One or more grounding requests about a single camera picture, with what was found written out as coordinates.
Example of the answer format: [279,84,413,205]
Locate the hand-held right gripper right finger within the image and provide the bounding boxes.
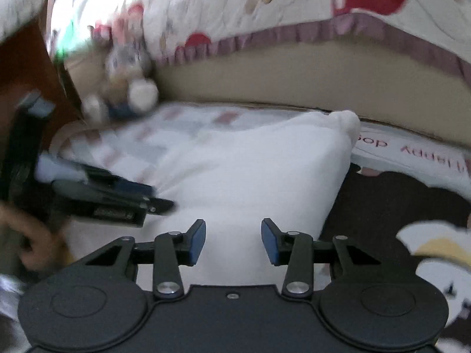
[261,218,381,298]

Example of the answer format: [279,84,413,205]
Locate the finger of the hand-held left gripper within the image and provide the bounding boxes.
[52,180,175,229]
[37,154,155,201]

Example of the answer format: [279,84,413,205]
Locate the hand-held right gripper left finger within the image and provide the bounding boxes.
[84,219,207,299]

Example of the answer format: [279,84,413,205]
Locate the person's left hand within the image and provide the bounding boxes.
[0,206,70,276]

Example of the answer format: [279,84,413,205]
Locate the checked floor mat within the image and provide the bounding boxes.
[0,103,471,353]

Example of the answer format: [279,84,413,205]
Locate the brown wooden dresser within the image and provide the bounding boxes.
[0,18,82,162]

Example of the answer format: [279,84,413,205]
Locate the grey rabbit plush toy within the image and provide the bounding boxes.
[81,40,160,122]

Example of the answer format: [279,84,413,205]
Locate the beige bedside cabinet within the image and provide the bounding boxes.
[59,49,111,118]

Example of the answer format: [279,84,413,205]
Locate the green plastic bag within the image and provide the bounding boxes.
[49,0,96,63]

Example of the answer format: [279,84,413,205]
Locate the grey patterned cover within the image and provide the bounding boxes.
[0,0,50,43]

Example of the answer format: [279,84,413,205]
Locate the pink plush toy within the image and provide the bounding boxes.
[110,4,145,45]

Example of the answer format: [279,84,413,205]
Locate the bear print bed cover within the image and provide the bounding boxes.
[140,0,471,92]

